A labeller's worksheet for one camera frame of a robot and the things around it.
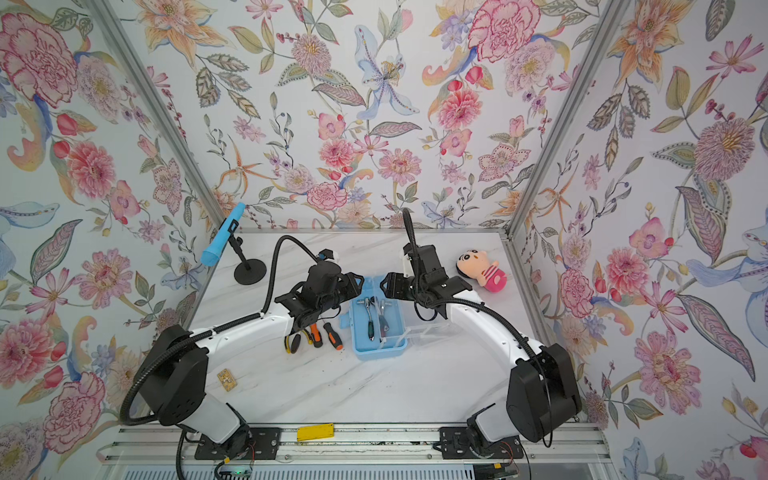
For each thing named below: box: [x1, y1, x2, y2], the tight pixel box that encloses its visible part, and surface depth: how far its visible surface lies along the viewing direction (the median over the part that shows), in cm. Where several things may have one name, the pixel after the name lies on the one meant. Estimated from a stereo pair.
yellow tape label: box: [296, 423, 335, 442], surface depth 77 cm
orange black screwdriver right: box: [323, 322, 344, 351], surface depth 92 cm
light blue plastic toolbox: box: [339, 276, 408, 360], surface depth 95 cm
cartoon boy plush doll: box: [456, 249, 507, 294], surface depth 103 cm
